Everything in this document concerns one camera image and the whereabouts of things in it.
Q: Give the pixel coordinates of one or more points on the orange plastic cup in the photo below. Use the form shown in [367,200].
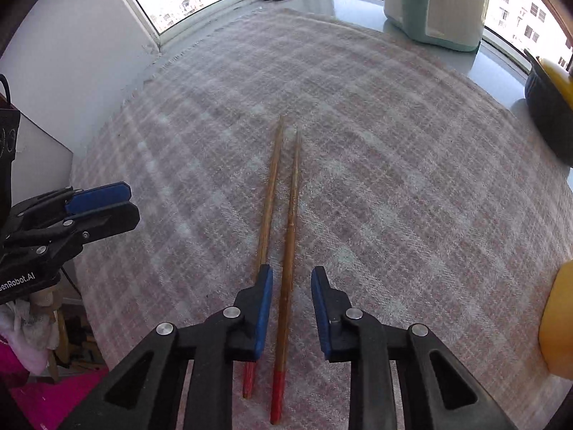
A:
[559,322]

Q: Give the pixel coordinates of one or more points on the person's pink red clothing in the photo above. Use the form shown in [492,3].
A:
[53,403]

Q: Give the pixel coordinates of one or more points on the teal and white container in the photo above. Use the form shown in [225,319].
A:
[429,9]

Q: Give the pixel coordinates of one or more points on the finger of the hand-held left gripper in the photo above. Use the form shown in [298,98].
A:
[116,219]
[98,197]

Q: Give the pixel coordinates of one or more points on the white window frame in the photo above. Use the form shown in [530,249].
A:
[147,22]

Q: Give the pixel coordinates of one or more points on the plaid cloth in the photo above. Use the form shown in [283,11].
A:
[380,165]

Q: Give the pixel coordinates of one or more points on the black pot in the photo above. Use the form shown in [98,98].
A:
[550,130]

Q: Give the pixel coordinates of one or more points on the wooden stool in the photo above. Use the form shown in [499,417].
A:
[62,340]

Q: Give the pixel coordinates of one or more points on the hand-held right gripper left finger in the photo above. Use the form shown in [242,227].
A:
[266,309]

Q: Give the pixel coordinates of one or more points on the white panel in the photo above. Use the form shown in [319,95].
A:
[44,156]

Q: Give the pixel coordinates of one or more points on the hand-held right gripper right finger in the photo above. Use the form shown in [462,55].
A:
[318,309]

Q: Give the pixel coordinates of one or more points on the person's left hand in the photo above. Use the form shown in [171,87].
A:
[31,331]

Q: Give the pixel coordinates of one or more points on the wooden chopstick red tip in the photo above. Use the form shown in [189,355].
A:
[290,233]
[271,197]

